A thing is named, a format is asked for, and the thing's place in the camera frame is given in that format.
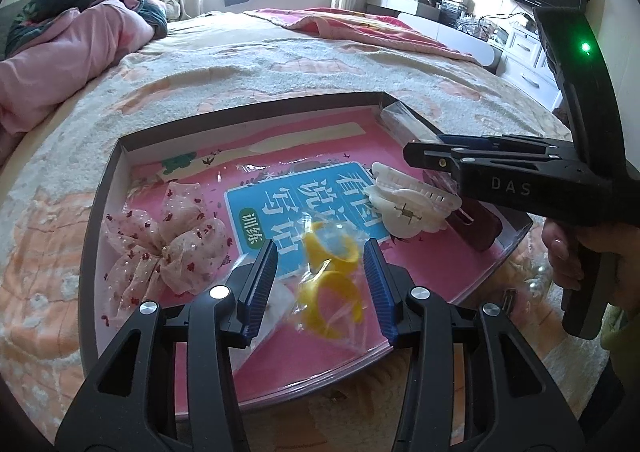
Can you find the pink book with blue label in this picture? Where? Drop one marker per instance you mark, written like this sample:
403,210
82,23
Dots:
320,147

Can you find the person's right hand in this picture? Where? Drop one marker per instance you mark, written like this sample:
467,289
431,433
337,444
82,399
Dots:
562,254

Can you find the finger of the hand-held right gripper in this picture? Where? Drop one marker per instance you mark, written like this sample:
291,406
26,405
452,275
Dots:
435,157
470,141

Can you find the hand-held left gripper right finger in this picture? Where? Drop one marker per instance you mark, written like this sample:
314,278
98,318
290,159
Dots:
380,289

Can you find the white drawer cabinet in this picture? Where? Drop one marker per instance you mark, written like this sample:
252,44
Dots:
525,62

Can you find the white hair claw clip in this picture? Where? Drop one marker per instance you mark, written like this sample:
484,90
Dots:
400,202

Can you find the clear storage organizer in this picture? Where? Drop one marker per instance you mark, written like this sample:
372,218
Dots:
457,7

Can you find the clear plastic bag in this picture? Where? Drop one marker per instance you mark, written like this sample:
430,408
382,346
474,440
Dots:
405,122

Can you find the maroon small case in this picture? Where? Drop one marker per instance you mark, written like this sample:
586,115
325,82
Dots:
475,227

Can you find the floral sheer hair bow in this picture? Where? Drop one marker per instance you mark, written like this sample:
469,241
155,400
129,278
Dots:
185,217

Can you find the white low cabinet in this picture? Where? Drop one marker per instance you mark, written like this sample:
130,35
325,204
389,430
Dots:
450,30

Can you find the dark shallow cardboard box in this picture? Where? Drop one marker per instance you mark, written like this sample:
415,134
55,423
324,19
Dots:
100,212

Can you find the pink and floral quilt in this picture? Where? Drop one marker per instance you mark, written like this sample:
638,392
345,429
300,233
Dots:
75,32

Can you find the yellow bangles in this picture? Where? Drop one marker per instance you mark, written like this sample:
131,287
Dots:
332,254

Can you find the small dark hair clip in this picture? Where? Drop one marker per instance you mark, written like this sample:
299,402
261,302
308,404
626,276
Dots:
510,301

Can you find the pink blanket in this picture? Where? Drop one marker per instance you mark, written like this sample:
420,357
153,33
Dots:
350,27

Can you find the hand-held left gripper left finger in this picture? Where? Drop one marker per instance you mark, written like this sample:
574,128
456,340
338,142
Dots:
257,289

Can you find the cream pillow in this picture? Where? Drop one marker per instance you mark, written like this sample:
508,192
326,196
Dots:
171,6

